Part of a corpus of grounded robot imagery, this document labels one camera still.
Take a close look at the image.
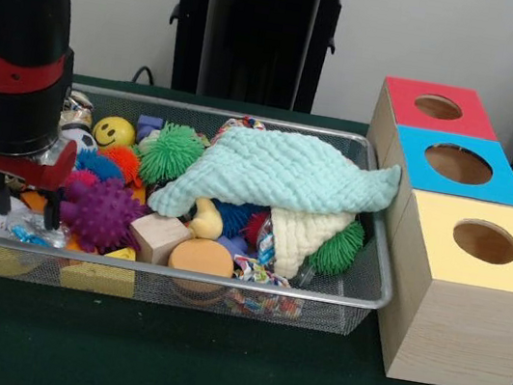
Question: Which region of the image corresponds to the dark green table cloth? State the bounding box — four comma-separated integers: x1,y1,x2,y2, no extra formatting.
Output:
0,62,513,385

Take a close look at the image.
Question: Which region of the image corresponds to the clear wrapper with blue print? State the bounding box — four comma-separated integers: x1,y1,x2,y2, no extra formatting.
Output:
5,210,73,252

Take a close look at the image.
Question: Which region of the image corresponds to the green spiky ball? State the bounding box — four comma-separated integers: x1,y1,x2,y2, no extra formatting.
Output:
305,213,368,281
135,119,210,194

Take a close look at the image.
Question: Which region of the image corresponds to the wooden cube block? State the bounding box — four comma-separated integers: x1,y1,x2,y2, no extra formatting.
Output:
125,209,197,270

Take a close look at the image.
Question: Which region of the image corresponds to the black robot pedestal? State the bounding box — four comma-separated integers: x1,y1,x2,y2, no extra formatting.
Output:
149,0,368,120

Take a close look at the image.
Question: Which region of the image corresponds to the mint green cloth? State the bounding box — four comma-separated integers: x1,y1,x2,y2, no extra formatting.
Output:
144,111,408,254

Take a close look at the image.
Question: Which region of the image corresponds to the wooden three-hole sorting box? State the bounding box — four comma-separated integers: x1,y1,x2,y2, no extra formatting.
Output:
329,72,513,385

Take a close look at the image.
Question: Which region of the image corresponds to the orange round disc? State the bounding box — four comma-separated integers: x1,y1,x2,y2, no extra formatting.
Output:
164,234,238,298

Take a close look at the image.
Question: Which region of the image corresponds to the clear mesh bin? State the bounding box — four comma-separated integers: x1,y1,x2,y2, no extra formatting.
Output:
0,70,419,343

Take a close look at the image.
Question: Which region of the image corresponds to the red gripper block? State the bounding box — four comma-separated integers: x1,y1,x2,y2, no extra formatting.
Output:
0,126,81,233

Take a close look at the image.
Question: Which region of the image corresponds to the cream knitted cloth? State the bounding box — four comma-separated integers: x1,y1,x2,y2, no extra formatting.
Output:
259,199,358,289

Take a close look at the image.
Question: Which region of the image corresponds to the yellow smiley face ball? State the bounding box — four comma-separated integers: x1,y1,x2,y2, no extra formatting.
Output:
91,114,139,154

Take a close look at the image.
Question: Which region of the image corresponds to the purple spiky ball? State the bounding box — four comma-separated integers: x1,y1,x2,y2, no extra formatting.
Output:
55,171,154,259

